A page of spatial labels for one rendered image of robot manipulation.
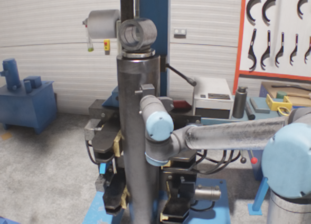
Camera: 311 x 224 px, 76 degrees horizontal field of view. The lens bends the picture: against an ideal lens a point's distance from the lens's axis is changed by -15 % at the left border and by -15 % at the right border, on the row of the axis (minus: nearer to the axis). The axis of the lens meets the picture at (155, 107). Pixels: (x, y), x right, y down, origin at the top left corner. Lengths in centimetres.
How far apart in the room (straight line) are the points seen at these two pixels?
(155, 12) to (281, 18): 210
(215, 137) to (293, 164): 39
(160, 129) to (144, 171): 62
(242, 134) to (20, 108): 321
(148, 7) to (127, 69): 55
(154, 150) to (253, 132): 37
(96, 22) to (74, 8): 148
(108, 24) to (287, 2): 226
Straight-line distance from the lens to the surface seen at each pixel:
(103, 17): 202
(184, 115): 142
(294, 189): 42
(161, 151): 84
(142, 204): 156
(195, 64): 318
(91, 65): 350
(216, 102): 138
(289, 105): 172
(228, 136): 70
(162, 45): 151
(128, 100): 112
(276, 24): 324
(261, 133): 62
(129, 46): 110
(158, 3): 149
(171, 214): 153
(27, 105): 343
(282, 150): 41
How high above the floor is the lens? 173
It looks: 26 degrees down
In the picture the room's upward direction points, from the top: straight up
